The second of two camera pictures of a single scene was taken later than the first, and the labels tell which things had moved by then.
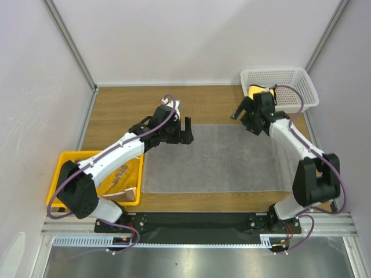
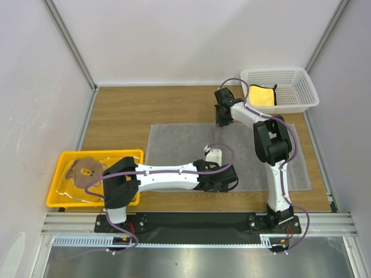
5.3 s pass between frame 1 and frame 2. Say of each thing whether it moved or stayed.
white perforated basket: stayed
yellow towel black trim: stayed
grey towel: stayed
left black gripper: moved
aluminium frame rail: stayed
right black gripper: moved
